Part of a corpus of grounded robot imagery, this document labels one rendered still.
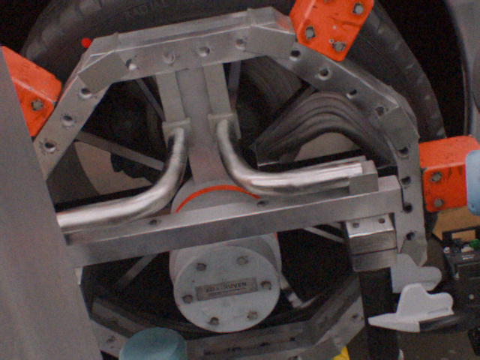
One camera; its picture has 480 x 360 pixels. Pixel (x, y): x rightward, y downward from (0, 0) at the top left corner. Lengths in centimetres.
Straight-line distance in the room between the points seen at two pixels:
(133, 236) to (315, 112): 25
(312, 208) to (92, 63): 32
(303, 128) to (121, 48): 24
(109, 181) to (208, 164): 207
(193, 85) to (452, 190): 37
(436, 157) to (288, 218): 31
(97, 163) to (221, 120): 229
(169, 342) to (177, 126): 29
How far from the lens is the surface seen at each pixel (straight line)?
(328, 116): 97
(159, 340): 118
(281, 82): 143
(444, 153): 119
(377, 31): 116
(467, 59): 136
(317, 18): 105
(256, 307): 106
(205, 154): 111
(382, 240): 94
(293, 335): 134
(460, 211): 267
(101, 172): 326
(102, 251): 96
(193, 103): 108
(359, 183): 93
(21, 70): 111
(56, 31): 115
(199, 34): 105
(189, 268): 102
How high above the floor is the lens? 147
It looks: 29 degrees down
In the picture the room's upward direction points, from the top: 11 degrees counter-clockwise
